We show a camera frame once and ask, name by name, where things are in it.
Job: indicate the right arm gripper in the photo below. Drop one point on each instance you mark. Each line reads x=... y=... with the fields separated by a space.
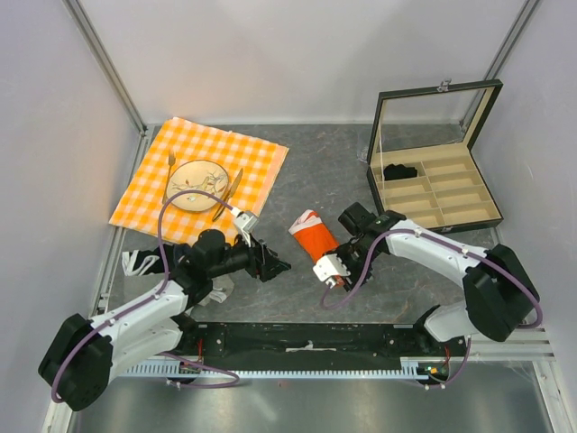
x=351 y=280

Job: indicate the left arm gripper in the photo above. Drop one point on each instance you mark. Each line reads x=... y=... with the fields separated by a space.
x=263 y=262

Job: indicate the orange boxer underwear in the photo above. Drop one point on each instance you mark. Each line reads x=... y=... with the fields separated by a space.
x=313 y=235

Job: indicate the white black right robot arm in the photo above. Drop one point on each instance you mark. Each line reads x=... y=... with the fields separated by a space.
x=499 y=297

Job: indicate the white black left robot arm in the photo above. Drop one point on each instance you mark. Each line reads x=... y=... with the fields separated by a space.
x=86 y=354

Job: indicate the white grey underwear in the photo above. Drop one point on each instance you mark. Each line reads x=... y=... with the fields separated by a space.
x=223 y=287

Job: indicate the black rolled underwear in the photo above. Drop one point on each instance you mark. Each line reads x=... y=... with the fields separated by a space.
x=399 y=172

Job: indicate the grey underwear pile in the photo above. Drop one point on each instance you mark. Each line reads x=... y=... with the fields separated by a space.
x=142 y=271

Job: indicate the gold table knife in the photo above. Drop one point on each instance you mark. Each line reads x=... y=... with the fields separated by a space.
x=229 y=194

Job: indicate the orange checkered tablecloth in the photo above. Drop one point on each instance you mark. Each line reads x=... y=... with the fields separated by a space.
x=140 y=206

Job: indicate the beige decorated plate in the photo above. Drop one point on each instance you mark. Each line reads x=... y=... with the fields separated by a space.
x=204 y=175

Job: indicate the black compartment storage box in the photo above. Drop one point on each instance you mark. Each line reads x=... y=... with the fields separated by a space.
x=434 y=130

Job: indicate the gold fork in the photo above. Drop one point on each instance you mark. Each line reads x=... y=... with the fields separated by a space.
x=171 y=163

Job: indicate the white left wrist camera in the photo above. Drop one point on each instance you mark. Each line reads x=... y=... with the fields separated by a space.
x=244 y=222

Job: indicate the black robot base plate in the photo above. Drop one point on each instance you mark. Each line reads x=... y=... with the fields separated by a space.
x=306 y=345

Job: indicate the grey slotted cable duct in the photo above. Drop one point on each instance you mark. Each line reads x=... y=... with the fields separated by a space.
x=177 y=370

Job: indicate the aluminium frame rail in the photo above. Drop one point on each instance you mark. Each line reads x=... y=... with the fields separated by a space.
x=311 y=338

